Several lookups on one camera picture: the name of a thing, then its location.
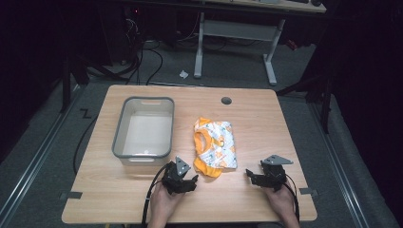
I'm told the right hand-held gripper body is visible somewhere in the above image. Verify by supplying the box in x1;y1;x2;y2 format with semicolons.
259;154;294;193

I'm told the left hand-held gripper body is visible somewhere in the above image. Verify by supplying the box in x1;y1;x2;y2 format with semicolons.
161;156;192;195

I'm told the person's left hand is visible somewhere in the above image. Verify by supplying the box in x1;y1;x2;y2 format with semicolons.
147;182;185;228

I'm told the person's right hand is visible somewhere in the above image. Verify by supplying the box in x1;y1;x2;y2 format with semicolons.
263;186;300;228

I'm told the black tape strip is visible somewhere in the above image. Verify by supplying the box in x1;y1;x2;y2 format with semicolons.
298;187;319;197
59;191;84;200

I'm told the folded orange and white garment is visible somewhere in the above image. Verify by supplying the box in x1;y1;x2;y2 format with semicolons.
192;117;239;179

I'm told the white bin with grey rim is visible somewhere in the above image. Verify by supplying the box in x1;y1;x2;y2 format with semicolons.
111;96;176;167

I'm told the black metal stand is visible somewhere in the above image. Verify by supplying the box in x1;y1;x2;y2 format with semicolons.
59;47;91;114

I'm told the desk with white legs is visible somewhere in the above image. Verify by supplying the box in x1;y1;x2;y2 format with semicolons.
192;0;328;86

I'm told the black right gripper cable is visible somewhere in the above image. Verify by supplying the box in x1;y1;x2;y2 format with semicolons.
283;174;301;222

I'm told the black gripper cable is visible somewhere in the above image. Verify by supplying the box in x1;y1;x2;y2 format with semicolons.
141;163;172;228
283;174;301;222

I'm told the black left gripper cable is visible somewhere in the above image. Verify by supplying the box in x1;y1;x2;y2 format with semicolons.
141;163;172;228

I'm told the metal floor rail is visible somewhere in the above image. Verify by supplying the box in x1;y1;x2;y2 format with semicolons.
0;85;84;220
307;101;371;228

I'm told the thin black floor cable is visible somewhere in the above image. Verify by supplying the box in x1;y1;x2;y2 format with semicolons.
72;114;100;176

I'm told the bundle of black floor cables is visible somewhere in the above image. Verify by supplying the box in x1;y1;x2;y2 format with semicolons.
125;17;164;86

